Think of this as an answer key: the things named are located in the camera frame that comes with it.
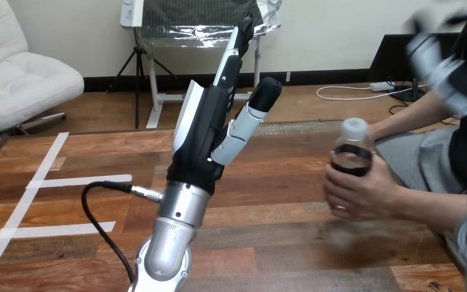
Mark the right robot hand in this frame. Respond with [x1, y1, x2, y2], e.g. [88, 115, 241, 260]
[403, 0, 467, 38]

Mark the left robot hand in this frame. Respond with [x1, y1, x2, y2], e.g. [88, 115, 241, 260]
[166, 13, 283, 196]

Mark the person's hand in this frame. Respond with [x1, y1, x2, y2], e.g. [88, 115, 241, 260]
[323, 152, 401, 221]

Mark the clear water bottle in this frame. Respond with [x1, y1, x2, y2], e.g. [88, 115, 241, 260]
[329, 117, 376, 178]

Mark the person's forearm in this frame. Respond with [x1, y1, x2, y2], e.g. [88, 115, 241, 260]
[368, 90, 452, 142]
[396, 183, 467, 235]

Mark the person's body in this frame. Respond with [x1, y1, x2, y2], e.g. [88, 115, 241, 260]
[374, 100, 467, 195]

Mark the white desk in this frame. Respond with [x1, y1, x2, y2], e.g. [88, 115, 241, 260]
[120, 0, 263, 130]

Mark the dark screen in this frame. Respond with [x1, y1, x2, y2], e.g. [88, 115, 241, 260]
[368, 33, 460, 102]

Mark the black tripod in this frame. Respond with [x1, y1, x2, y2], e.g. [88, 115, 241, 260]
[106, 29, 178, 130]

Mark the white power strip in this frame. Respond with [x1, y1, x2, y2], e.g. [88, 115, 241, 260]
[369, 81, 396, 92]

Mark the foil sheet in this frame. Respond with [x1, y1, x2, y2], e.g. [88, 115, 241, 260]
[140, 0, 283, 48]

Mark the white cushioned chair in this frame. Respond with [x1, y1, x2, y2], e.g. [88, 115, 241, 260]
[0, 0, 85, 136]

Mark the white power cable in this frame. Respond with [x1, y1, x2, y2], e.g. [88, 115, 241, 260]
[316, 83, 432, 102]

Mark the black cable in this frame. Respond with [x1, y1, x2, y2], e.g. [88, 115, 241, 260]
[81, 181, 164, 284]

